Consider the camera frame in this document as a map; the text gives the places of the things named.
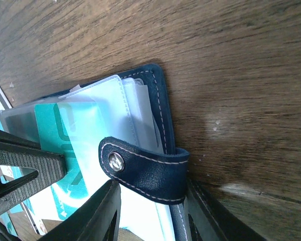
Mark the teal VIP card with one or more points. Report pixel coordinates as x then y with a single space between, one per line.
74 130

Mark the blue card holder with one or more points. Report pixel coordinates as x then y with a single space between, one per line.
138 150

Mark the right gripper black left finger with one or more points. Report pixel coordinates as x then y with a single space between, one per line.
97 219

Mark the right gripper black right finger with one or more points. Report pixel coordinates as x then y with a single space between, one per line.
211 220

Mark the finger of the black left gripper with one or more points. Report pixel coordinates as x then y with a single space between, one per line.
47 168

